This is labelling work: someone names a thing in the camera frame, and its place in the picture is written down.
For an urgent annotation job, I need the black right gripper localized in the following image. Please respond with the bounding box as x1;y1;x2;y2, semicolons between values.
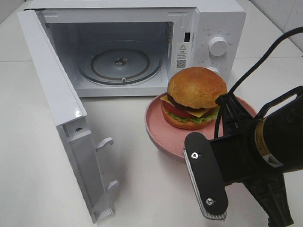
185;93;295;227

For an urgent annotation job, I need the burger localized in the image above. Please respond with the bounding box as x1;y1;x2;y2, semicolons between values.
160;67;227;130

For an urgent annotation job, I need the white microwave door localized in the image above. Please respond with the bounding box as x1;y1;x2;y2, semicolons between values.
18;9;119;223

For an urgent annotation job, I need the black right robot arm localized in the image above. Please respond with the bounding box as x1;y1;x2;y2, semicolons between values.
183;87;303;227

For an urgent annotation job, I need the lower white microwave knob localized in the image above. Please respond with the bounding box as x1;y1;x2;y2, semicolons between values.
207;67;220;75

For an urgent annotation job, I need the white microwave knob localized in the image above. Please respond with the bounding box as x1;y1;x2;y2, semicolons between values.
207;67;220;75
208;35;228;57

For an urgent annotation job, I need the upper white microwave knob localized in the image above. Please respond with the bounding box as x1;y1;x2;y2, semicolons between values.
208;35;228;57

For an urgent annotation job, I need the glass microwave turntable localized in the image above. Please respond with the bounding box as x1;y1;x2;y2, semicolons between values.
78;48;162;85

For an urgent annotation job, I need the white microwave oven body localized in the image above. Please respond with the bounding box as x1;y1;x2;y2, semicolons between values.
23;0;246;97

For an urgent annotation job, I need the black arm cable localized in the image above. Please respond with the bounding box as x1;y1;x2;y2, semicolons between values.
214;26;303;139

